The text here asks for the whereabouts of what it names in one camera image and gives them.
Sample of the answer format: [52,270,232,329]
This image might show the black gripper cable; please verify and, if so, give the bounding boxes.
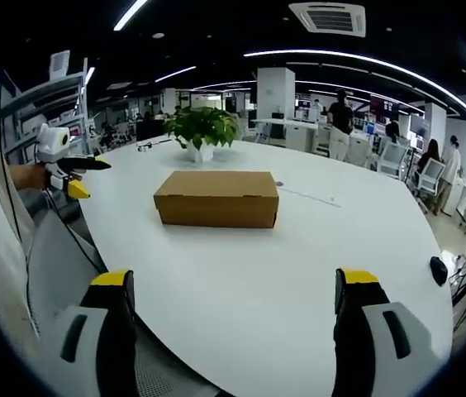
[45,190,106,275]

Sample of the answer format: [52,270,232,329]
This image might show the ceiling air conditioner vent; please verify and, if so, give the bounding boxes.
[288,2,367,38]

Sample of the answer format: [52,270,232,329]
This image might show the white office chair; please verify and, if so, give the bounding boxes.
[411,157,447,203]
[377,141,410,179]

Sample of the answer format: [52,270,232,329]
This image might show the person's left hand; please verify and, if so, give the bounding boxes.
[8,161,52,192]

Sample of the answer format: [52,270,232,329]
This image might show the small white device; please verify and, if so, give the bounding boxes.
[136,138,174,152]

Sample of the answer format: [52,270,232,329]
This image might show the black computer mouse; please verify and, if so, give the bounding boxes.
[429,256,449,287]

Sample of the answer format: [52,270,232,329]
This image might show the brown cardboard shoe box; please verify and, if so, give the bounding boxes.
[153,170,280,230]

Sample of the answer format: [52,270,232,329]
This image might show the white plant pot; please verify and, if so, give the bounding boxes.
[185,139,216,163]

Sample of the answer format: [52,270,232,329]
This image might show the white square pillar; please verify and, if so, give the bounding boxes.
[256,66,297,122]

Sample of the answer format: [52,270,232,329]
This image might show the green potted plant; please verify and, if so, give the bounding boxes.
[161,106,240,151]

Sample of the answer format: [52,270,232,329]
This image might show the grey metal shelf rack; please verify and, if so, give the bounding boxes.
[0,57,92,166]

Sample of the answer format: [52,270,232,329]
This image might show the grey mesh chair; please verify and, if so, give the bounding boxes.
[26,210,221,397]

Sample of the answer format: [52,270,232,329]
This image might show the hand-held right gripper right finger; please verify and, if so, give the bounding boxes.
[330,267,445,397]

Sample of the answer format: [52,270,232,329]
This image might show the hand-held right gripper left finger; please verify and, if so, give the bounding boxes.
[40,269,137,397]

